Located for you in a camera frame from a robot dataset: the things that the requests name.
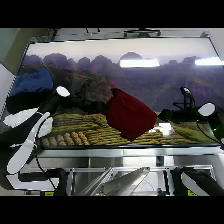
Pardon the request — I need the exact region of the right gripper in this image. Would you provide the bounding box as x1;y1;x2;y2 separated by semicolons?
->
157;109;198;124

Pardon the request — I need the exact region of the red garment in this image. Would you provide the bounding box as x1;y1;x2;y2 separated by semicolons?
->
105;87;158;142

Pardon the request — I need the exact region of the white garment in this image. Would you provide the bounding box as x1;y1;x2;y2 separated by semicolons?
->
37;116;55;139

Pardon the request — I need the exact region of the blue garment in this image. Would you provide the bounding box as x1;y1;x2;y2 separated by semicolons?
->
11;68;55;96

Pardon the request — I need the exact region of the black garment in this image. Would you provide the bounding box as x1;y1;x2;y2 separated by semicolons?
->
5;89;52;115

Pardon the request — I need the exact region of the black cable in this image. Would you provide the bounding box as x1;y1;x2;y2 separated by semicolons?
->
34;155;58;192
195;119;222;145

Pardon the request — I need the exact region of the silver frame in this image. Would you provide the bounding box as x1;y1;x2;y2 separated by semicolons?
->
19;147;224;197

